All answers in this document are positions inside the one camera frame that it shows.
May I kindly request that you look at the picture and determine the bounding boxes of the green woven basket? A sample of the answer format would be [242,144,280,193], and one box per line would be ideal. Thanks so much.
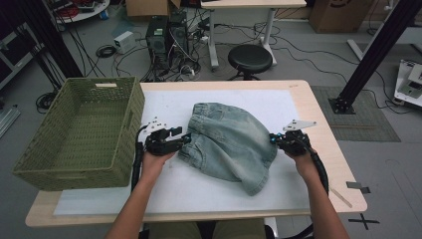
[12,77,146,192]

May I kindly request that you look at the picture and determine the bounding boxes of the tangle of black cables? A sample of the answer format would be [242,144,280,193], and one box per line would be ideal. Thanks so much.
[112,13,213,83]

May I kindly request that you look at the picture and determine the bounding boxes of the white metal device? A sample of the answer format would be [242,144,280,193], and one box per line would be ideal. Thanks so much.
[393,59,422,108]

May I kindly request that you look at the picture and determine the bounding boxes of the black tape strip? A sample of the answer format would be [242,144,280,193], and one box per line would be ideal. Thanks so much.
[345,180,371,194]

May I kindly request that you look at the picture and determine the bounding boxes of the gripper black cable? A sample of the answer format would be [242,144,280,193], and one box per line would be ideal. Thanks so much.
[285,135,330,239]
[130,123,148,193]

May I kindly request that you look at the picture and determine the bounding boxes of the black computer tower green label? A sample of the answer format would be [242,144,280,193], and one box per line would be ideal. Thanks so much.
[145,15,170,73]

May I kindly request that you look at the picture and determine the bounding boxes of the small coiled black cable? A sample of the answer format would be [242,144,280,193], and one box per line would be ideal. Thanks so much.
[95,44,117,59]

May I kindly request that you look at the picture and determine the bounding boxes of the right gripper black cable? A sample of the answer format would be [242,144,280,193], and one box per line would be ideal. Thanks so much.
[285,135,330,239]

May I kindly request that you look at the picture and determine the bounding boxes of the black aluminium frame post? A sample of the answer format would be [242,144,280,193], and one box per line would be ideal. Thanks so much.
[14,0,84,79]
[328,0,422,115]

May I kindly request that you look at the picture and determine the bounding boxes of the white desk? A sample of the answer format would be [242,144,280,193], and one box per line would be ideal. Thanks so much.
[200,0,308,69]

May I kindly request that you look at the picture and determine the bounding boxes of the black round stool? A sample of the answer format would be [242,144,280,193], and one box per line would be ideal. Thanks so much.
[227,44,274,82]

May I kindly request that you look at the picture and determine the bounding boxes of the thin wooden stick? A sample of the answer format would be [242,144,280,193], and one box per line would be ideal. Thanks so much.
[329,187,353,209]

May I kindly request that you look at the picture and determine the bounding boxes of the person's right hand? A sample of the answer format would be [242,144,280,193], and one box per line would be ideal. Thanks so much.
[286,148,321,182]

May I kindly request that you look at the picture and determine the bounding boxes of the white foam mat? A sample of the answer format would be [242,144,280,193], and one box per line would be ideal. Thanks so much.
[53,89,331,217]

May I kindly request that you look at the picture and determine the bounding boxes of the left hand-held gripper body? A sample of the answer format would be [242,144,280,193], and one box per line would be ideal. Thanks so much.
[142,117,182,156]

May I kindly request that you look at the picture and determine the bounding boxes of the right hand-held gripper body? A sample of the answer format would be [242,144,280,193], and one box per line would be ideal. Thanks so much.
[280,119,317,157]

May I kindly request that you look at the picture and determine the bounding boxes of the person's left hand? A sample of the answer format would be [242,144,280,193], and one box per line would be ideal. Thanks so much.
[140,150,177,186]

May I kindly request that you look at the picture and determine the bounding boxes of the light blue denim shorts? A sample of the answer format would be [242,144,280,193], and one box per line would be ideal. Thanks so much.
[177,102,279,197]

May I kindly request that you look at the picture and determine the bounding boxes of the round white table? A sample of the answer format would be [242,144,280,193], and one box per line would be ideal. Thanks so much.
[46,0,110,24]

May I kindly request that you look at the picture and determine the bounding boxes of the white desk frame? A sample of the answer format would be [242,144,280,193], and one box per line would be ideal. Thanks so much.
[346,24,422,63]

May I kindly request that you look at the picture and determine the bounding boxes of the open cardboard box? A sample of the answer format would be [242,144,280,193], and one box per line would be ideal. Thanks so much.
[124,0,182,18]

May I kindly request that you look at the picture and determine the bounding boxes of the grey floor mat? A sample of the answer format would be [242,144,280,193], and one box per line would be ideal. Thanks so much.
[312,85,402,143]

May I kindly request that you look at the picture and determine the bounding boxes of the black tape cross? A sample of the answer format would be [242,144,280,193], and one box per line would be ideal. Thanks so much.
[347,213,380,231]

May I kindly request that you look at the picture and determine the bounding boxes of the small white box device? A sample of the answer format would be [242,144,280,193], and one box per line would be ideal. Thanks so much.
[113,30,137,55]

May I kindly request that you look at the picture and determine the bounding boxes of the person's khaki trousers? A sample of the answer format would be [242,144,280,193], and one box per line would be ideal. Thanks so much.
[147,218,268,239]

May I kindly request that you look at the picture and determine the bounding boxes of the grey equipment rack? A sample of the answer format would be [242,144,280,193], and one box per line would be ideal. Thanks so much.
[0,31,44,91]

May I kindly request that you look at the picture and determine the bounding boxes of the large coiled black cable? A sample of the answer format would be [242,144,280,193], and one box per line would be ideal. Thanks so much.
[35,91,60,114]

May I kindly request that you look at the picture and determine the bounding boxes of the light wooden table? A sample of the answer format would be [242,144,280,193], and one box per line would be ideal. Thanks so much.
[25,79,368,239]

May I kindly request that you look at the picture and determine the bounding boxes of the aluminium profile bars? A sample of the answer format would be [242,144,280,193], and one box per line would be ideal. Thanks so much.
[0,108,21,138]

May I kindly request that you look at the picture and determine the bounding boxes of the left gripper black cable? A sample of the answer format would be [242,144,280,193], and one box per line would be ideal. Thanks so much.
[130,123,148,193]

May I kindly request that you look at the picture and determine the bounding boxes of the large cardboard box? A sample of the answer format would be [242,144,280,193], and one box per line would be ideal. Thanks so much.
[309,0,376,34]

